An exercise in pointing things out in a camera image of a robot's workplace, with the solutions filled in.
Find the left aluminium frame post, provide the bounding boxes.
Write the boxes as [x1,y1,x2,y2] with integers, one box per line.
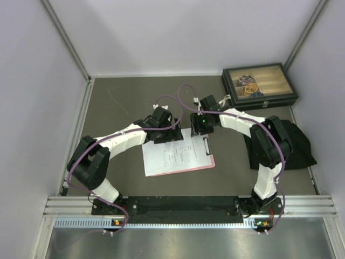
[40,0,91,81]

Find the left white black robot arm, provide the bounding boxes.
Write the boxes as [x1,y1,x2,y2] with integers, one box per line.
[66,106,182,214]

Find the purple cable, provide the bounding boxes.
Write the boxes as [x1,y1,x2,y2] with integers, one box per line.
[177,84,286,234]
[53,94,183,253]

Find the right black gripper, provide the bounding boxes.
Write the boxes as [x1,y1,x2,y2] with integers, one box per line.
[191,112,214,137]

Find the form paper sheet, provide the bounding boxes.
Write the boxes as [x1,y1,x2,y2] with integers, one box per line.
[141,127,213,178]

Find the white ribbon loop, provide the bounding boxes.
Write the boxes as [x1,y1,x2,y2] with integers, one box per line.
[218,94,231,107]

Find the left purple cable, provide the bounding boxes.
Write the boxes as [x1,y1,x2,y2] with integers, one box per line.
[53,94,183,253]

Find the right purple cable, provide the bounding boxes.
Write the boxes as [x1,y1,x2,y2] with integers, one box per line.
[177,84,286,234]

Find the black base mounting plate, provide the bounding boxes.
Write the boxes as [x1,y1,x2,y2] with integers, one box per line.
[91,195,284,223]

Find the pink clipboard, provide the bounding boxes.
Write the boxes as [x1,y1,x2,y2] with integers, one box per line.
[149,135,217,178]

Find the right aluminium frame post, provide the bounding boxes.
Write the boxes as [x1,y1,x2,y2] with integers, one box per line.
[284,0,330,71]

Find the grey slotted cable duct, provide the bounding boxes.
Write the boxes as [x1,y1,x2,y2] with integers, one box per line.
[54,217,269,230]

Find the aluminium frame post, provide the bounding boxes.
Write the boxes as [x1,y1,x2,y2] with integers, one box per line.
[40,0,91,81]
[284,0,330,71]

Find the aluminium front rail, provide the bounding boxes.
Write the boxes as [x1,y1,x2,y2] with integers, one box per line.
[44,195,337,217]

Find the dark green display box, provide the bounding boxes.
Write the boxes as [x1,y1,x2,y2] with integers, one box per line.
[222,63,299,111]

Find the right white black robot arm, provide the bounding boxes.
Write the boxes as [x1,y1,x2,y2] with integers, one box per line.
[190,95,293,214]

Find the black folded cloth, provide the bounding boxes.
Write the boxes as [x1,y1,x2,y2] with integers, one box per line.
[243,120,317,171]

